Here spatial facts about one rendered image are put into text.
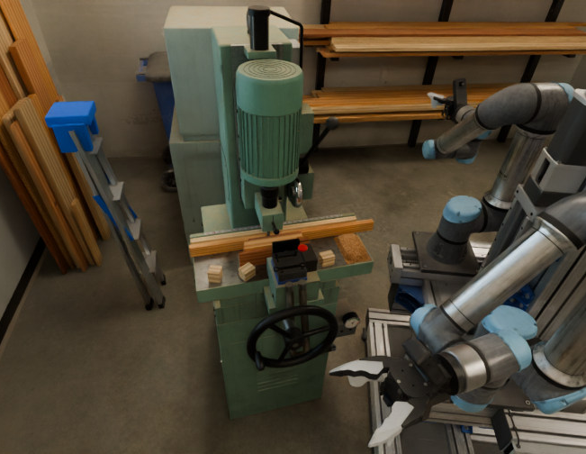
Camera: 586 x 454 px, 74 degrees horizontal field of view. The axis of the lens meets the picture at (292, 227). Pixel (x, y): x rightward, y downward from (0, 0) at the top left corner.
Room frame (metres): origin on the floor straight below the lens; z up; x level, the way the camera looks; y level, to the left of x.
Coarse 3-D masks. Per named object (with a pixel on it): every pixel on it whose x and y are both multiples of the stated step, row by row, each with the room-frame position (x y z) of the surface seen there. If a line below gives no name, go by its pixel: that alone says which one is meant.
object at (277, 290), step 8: (272, 272) 0.84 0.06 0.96; (312, 272) 0.84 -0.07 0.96; (272, 280) 0.82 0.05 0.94; (312, 280) 0.81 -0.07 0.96; (272, 288) 0.82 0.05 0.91; (280, 288) 0.78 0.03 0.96; (296, 288) 0.79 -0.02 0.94; (312, 288) 0.81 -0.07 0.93; (272, 296) 0.80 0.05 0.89; (280, 296) 0.78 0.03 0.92; (296, 296) 0.79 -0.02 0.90; (312, 296) 0.81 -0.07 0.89; (280, 304) 0.78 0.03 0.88
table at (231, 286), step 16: (320, 240) 1.07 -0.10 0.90; (208, 256) 0.95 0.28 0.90; (224, 256) 0.96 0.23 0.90; (336, 256) 0.99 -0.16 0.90; (224, 272) 0.88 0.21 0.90; (256, 272) 0.89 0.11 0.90; (320, 272) 0.91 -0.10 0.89; (336, 272) 0.93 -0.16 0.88; (352, 272) 0.95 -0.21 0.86; (368, 272) 0.97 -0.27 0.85; (208, 288) 0.81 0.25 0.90; (224, 288) 0.82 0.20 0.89; (240, 288) 0.84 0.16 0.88; (256, 288) 0.85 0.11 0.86; (272, 304) 0.78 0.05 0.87; (320, 304) 0.82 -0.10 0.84
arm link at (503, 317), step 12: (492, 312) 0.66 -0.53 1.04; (504, 312) 0.66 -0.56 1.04; (516, 312) 0.66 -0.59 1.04; (480, 324) 0.66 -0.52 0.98; (492, 324) 0.62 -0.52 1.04; (504, 324) 0.61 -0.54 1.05; (516, 324) 0.62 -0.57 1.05; (528, 324) 0.62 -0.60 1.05; (480, 336) 0.63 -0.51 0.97; (528, 336) 0.58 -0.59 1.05
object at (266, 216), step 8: (256, 192) 1.10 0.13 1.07; (256, 200) 1.08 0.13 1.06; (256, 208) 1.08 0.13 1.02; (264, 208) 1.01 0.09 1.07; (280, 208) 1.02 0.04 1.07; (264, 216) 0.98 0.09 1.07; (272, 216) 0.98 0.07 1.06; (280, 216) 0.99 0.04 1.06; (264, 224) 0.98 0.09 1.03; (280, 224) 0.99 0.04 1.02
